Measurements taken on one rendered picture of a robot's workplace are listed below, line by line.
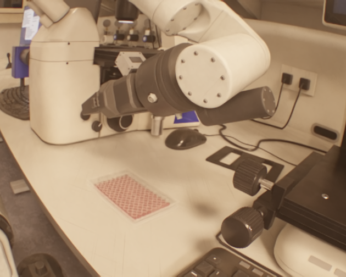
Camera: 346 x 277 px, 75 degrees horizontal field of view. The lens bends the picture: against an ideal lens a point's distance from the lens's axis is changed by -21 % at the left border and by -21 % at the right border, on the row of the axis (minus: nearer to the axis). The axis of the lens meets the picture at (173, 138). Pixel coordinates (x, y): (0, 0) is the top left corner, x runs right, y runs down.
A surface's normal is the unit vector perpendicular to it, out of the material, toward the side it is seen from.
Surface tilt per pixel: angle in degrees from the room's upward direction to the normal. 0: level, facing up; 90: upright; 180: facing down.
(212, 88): 104
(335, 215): 0
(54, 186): 0
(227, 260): 5
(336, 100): 90
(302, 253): 51
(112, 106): 65
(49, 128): 90
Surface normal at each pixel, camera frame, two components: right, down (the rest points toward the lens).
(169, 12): -0.46, 0.28
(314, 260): -0.48, -0.44
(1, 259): 0.67, 0.33
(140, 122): 0.44, 0.36
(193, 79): -0.62, 0.44
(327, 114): -0.70, 0.17
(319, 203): 0.11, -0.93
